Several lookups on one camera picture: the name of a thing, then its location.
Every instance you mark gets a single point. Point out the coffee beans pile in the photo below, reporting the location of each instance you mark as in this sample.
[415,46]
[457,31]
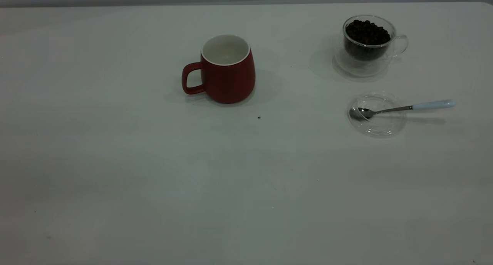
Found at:
[367,33]

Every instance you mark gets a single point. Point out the red ceramic mug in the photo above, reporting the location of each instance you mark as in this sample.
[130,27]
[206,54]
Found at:
[231,82]

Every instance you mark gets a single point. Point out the clear glass saucer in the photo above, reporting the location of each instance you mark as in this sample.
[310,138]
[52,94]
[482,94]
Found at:
[381,126]

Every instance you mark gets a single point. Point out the clear glass cup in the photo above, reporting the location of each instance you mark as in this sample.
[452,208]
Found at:
[362,66]

